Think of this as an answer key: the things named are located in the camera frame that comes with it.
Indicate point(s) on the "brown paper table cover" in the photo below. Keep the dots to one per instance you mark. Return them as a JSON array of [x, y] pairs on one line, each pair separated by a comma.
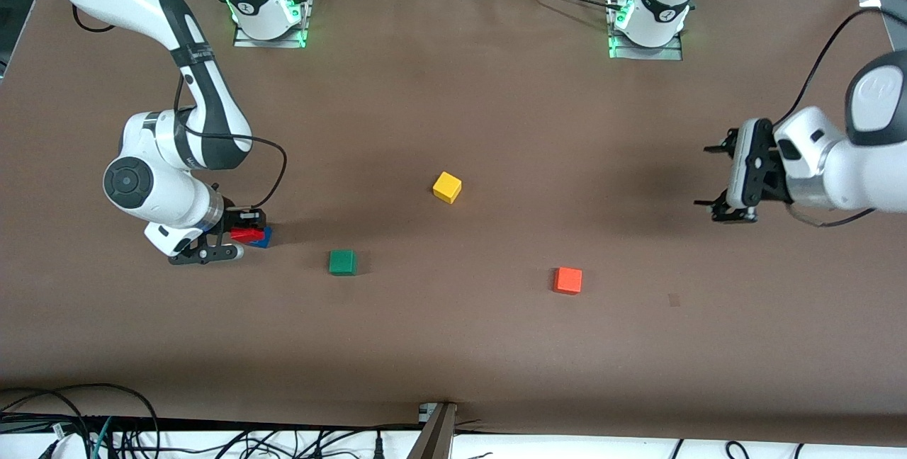
[[453, 346]]

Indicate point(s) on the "blue wooden block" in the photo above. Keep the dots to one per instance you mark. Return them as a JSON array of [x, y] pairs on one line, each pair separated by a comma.
[[264, 241]]

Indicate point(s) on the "yellow wooden block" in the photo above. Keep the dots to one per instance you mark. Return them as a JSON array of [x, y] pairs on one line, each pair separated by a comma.
[[447, 187]]

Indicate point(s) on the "red wooden block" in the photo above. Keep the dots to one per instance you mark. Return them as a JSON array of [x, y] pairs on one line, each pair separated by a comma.
[[244, 236]]

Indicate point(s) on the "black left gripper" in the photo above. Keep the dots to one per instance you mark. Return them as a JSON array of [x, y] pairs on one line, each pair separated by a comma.
[[769, 178]]

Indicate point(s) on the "aluminium profile strut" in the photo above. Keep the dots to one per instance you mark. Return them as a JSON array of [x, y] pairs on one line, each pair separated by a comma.
[[434, 438]]

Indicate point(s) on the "green wooden block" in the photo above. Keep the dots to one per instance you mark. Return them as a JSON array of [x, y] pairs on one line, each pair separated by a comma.
[[343, 263]]

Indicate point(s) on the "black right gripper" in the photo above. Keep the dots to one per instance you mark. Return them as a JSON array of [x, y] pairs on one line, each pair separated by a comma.
[[231, 221]]

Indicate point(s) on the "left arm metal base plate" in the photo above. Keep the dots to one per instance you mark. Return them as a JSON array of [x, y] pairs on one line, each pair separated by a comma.
[[648, 54]]

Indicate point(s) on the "orange wooden block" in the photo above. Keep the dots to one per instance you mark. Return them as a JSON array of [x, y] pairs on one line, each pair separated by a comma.
[[567, 280]]

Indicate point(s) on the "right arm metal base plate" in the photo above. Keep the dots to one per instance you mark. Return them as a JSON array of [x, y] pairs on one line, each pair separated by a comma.
[[269, 43]]

